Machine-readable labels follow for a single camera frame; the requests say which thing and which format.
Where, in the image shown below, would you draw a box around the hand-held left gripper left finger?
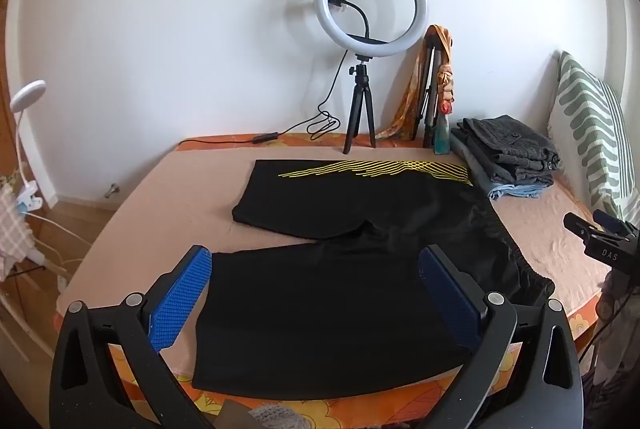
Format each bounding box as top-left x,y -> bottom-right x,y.
49,245 -> 213,429

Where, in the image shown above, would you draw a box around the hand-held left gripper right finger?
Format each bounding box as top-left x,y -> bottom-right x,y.
419,244 -> 583,429

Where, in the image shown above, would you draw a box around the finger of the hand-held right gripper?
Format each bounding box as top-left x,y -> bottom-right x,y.
563,212 -> 621,267
594,210 -> 640,237

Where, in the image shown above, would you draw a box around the black pants with yellow print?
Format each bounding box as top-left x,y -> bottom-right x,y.
192,158 -> 557,402

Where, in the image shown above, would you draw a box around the dark clothing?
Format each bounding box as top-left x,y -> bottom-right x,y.
582,269 -> 640,412

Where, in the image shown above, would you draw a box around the green striped pillow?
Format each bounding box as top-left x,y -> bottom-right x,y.
546,50 -> 636,222

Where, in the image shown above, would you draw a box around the pile of grey folded clothes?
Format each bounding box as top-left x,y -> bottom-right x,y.
487,182 -> 543,200

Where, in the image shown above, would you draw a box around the pink blanket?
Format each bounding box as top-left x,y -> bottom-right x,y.
57,144 -> 613,380

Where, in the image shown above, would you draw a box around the dark grey folded jeans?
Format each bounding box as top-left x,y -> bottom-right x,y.
462,115 -> 562,172

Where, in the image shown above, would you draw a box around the stack of folded grey clothes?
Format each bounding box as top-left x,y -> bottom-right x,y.
450,126 -> 555,187

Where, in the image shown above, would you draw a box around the grey crocheted item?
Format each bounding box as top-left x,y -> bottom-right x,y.
247,404 -> 311,429

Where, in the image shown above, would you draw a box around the checked cloth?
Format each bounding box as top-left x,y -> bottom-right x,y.
0,174 -> 36,282

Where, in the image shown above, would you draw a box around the black tripod leg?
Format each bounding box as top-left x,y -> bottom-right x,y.
414,36 -> 446,149

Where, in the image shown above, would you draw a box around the black mini tripod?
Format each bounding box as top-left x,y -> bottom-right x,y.
343,54 -> 377,155

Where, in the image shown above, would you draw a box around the orange patterned scarf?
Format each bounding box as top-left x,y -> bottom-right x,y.
376,24 -> 457,141

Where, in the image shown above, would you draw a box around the white clip desk lamp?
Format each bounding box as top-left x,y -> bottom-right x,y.
11,80 -> 47,215

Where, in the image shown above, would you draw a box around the wooden door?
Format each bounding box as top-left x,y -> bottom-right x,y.
0,0 -> 23,170

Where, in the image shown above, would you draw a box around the white cable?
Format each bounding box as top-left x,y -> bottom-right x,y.
20,209 -> 96,275

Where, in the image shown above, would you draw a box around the black ring light cable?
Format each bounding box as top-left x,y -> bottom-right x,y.
187,50 -> 351,145

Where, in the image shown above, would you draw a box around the white ring light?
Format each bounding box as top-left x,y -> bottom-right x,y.
314,0 -> 430,58

